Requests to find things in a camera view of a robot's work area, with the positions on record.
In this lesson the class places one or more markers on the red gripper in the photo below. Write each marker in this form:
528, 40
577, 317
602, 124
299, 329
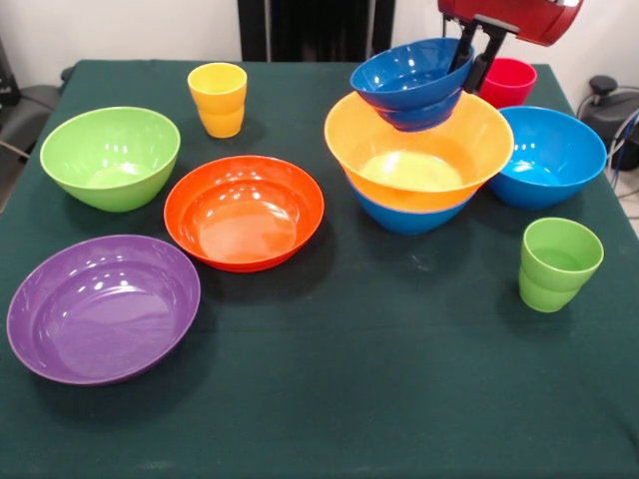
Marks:
529, 17

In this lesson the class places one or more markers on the small dark blue bowl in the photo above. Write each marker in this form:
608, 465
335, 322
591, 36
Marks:
404, 80

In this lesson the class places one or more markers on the large yellow-orange bowl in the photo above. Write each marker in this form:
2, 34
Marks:
419, 159

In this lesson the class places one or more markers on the red cup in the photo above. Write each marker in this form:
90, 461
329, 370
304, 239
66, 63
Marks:
511, 85

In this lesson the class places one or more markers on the light blue bowl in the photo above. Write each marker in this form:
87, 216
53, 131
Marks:
414, 219
554, 149

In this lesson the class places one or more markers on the green cup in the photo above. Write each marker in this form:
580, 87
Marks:
554, 284

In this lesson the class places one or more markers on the yellow cup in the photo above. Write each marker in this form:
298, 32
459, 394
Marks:
217, 115

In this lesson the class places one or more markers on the orange-red shallow bowl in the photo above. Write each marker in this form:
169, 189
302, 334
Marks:
244, 219

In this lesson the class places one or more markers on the green bowl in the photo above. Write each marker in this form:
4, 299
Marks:
110, 149

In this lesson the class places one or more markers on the dark green tablecloth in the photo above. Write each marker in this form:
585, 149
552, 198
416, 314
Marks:
299, 424

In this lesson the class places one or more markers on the grey office chair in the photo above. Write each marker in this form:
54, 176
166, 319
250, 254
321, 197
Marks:
30, 110

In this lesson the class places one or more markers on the purple bowl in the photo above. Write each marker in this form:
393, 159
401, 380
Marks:
100, 314

